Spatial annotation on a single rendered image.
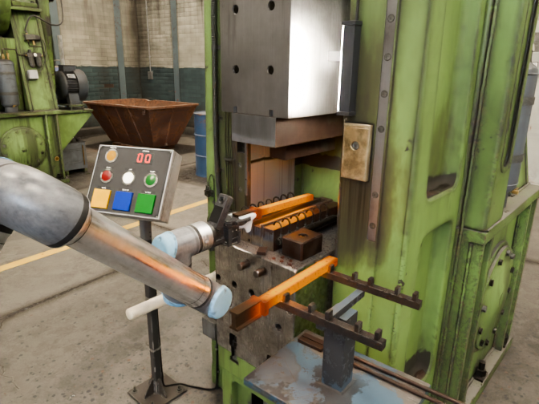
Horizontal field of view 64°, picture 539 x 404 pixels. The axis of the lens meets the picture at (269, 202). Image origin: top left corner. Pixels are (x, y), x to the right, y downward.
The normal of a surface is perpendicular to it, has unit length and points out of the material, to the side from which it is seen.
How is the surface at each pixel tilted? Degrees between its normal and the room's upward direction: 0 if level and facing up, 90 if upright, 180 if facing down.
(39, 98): 79
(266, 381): 0
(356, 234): 90
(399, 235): 90
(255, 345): 90
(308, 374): 0
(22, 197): 66
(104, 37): 89
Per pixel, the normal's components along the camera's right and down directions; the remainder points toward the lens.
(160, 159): -0.25, -0.24
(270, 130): -0.67, 0.21
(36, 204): 0.34, -0.07
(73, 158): 0.73, 0.21
